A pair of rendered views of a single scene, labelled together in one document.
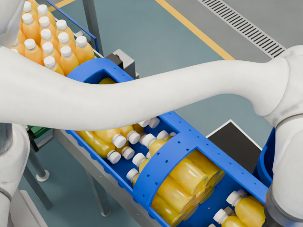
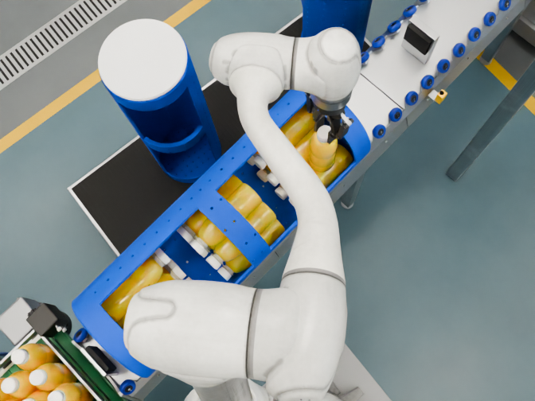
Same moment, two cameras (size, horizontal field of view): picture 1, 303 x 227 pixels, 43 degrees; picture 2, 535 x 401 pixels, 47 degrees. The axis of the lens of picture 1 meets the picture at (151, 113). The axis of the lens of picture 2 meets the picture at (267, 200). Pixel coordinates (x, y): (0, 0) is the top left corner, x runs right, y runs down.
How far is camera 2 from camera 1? 0.75 m
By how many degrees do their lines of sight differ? 36
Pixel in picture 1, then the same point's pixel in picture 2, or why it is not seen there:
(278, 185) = (341, 91)
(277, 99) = (278, 79)
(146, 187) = (256, 247)
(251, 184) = not seen: hidden behind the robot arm
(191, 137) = (203, 196)
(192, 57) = not seen: outside the picture
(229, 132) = (88, 192)
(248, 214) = not seen: hidden behind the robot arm
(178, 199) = (266, 215)
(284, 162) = (333, 83)
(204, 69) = (263, 129)
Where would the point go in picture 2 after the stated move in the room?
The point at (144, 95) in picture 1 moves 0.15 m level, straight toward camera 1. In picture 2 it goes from (305, 171) to (394, 161)
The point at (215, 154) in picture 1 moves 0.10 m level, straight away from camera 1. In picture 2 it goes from (223, 172) to (186, 163)
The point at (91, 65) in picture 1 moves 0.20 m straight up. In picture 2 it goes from (93, 320) to (64, 313)
